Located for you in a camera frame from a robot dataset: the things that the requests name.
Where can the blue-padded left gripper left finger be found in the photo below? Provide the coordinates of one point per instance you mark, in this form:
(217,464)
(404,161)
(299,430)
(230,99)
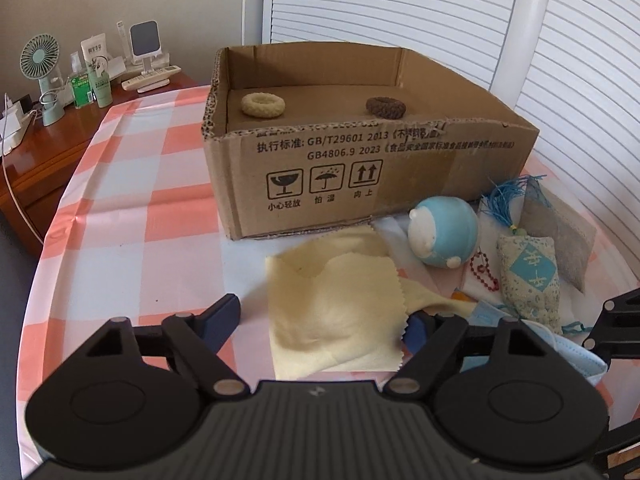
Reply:
(188,334)

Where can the pink white checkered tablecloth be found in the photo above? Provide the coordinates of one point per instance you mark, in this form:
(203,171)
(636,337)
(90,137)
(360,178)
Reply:
(73,295)

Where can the white louvered closet doors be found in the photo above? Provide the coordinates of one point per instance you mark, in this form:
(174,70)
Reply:
(569,66)

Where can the phone stand with grey screen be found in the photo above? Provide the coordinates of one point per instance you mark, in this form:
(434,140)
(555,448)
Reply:
(145,44)

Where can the wooden nightstand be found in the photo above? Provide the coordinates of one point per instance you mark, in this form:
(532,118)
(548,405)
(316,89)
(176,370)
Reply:
(50,150)

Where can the green bottle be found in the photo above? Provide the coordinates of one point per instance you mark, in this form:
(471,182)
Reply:
(79,81)

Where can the white remote control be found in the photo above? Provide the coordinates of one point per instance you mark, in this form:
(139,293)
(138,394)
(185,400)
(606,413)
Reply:
(152,77)

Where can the grey fabric pouch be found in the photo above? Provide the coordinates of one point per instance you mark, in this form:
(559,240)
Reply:
(545,214)

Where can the blue white round plush toy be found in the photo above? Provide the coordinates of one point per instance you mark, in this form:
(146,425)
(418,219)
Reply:
(443,231)

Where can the green desk fan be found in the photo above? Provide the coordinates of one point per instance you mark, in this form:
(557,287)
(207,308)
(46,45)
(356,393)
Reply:
(39,62)

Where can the yellow cleaning cloth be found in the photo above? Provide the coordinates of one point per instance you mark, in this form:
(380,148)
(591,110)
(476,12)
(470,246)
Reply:
(338,304)

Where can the brown cardboard box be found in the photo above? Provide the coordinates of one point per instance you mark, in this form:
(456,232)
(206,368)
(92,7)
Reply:
(313,135)

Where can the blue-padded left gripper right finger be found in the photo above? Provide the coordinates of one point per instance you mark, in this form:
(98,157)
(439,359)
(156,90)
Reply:
(433,342)

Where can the blue-tasselled floral sachet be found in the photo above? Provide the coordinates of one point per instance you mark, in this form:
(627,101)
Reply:
(529,276)

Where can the white wifi router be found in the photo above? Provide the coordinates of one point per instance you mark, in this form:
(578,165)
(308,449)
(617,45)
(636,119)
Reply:
(96,45)

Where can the white power strip with chargers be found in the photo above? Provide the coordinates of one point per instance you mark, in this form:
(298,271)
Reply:
(14,124)

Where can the pale green tube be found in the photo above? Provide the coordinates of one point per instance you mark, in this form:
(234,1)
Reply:
(100,81)

